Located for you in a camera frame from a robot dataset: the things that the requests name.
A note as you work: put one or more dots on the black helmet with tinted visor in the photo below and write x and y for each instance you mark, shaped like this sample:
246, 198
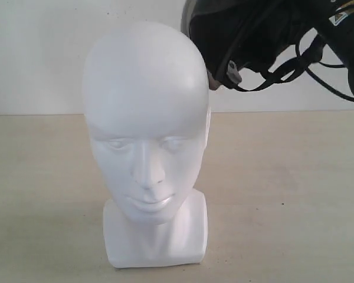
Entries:
236, 35

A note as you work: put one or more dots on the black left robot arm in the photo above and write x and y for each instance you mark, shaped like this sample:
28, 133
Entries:
337, 29

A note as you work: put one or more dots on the white mannequin head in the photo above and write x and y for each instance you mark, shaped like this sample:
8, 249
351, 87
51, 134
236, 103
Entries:
146, 107

